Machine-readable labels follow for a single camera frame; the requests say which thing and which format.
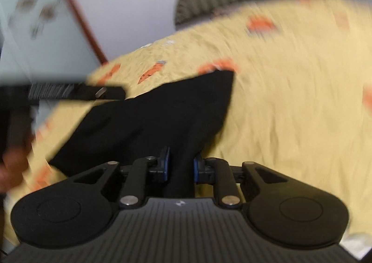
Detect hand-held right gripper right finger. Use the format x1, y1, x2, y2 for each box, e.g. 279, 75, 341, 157
193, 154, 294, 209

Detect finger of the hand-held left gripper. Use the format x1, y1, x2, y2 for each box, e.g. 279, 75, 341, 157
70, 84, 126, 101

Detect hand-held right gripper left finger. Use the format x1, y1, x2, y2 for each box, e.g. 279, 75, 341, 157
70, 146, 171, 210

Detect black pants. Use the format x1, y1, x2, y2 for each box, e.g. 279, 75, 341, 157
48, 70, 236, 198

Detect person's left hand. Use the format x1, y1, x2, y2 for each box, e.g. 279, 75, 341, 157
0, 142, 32, 194

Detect frosted flower print wardrobe door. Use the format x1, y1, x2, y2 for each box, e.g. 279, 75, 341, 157
0, 0, 101, 86

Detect yellow carrot print blanket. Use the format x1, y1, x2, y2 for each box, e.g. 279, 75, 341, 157
6, 0, 372, 249

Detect brown wooden door frame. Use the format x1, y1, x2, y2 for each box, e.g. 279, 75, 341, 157
48, 0, 109, 66

